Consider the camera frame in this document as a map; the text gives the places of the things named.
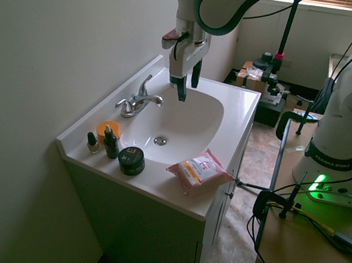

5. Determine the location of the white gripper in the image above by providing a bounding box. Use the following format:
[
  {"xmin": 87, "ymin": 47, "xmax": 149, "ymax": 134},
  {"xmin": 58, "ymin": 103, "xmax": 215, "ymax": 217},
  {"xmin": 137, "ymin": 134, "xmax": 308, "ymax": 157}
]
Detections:
[{"xmin": 163, "ymin": 37, "xmax": 218, "ymax": 105}]

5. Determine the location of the white sink vanity top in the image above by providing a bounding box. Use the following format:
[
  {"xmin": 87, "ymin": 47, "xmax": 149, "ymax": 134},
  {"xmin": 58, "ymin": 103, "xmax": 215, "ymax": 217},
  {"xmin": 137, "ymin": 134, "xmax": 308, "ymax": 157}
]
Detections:
[{"xmin": 45, "ymin": 39, "xmax": 281, "ymax": 243}]

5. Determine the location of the brown cardboard box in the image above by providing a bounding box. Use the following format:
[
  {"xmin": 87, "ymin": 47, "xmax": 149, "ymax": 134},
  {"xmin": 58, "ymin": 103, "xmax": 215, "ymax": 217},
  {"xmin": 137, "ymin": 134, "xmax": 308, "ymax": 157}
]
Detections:
[{"xmin": 233, "ymin": 57, "xmax": 270, "ymax": 97}]

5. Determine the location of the chrome sink drain stopper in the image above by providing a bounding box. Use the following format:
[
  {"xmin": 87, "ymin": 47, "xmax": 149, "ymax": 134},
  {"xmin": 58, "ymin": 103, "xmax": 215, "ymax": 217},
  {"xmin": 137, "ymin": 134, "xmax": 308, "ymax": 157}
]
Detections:
[{"xmin": 153, "ymin": 134, "xmax": 169, "ymax": 148}]

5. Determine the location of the black tripod head with pink clamp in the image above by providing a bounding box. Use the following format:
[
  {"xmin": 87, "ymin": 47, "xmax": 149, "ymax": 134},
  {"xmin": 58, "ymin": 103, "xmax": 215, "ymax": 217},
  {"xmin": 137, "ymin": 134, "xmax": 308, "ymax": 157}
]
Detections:
[{"xmin": 250, "ymin": 48, "xmax": 293, "ymax": 98}]

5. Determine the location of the black case on floor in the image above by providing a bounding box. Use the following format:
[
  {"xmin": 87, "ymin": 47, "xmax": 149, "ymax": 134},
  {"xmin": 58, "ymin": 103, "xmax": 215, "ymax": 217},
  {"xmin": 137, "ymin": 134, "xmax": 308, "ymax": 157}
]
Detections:
[{"xmin": 249, "ymin": 83, "xmax": 297, "ymax": 131}]

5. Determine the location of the orange round jar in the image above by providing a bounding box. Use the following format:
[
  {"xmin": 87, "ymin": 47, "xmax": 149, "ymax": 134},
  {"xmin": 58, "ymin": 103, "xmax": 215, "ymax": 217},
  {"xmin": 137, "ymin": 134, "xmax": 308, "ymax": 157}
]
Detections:
[{"xmin": 94, "ymin": 118, "xmax": 123, "ymax": 142}]

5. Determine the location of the pink wipes packet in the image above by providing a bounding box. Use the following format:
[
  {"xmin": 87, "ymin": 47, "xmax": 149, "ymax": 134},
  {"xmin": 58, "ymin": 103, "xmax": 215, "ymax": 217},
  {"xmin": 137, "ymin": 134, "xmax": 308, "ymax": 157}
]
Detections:
[{"xmin": 163, "ymin": 144, "xmax": 236, "ymax": 202}]

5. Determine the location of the black round cream jar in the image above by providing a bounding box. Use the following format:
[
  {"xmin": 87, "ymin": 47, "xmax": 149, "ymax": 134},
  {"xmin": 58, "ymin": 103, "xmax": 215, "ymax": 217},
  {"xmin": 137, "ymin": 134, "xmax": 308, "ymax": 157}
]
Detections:
[{"xmin": 116, "ymin": 144, "xmax": 148, "ymax": 178}]

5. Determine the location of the dark dropper bottle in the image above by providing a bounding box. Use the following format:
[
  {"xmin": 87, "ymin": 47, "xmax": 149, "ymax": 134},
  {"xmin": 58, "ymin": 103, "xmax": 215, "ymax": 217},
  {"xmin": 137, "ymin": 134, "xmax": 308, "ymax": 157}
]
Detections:
[{"xmin": 101, "ymin": 123, "xmax": 121, "ymax": 160}]

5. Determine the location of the black C-clamp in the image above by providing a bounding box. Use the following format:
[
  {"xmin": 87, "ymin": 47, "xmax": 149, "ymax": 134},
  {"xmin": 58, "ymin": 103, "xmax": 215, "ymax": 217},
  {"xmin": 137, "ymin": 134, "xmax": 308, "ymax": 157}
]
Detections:
[
  {"xmin": 273, "ymin": 107, "xmax": 319, "ymax": 142},
  {"xmin": 247, "ymin": 171, "xmax": 315, "ymax": 224}
]

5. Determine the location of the small nail polish bottle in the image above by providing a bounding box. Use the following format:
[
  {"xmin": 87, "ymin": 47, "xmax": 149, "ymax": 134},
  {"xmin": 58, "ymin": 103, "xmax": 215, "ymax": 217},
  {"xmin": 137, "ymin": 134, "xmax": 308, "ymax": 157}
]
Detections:
[{"xmin": 84, "ymin": 130, "xmax": 101, "ymax": 156}]

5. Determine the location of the white vanity cabinet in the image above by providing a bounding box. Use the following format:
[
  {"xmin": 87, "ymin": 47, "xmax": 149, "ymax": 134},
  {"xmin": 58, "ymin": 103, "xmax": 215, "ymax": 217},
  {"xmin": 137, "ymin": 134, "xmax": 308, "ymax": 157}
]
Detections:
[{"xmin": 62, "ymin": 127, "xmax": 273, "ymax": 263}]

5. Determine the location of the wooden robot mounting table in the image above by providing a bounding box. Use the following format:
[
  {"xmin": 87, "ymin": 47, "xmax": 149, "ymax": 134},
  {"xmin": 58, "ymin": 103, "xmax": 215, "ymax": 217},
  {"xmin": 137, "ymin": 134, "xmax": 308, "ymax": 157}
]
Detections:
[{"xmin": 232, "ymin": 109, "xmax": 352, "ymax": 263}]

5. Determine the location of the red and white wrist camera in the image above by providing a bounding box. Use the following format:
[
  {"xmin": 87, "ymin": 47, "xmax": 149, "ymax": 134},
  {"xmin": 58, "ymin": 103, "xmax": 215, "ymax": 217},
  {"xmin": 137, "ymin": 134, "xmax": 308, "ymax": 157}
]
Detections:
[{"xmin": 159, "ymin": 27, "xmax": 191, "ymax": 51}]

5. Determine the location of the chrome two-handle faucet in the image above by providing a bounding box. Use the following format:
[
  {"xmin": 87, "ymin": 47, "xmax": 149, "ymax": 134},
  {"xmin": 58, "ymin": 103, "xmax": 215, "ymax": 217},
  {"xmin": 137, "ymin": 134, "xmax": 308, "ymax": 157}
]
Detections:
[{"xmin": 110, "ymin": 73, "xmax": 167, "ymax": 121}]

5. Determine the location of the black camera stand pole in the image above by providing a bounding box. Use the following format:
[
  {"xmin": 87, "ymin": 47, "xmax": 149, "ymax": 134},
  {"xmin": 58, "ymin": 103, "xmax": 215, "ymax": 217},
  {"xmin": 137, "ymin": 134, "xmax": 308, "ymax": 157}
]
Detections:
[{"xmin": 267, "ymin": 0, "xmax": 323, "ymax": 61}]

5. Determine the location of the yellow cable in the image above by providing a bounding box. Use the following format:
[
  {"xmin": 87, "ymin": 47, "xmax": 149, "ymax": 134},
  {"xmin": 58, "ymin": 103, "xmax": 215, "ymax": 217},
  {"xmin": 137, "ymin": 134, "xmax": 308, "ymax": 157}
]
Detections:
[{"xmin": 268, "ymin": 192, "xmax": 337, "ymax": 246}]

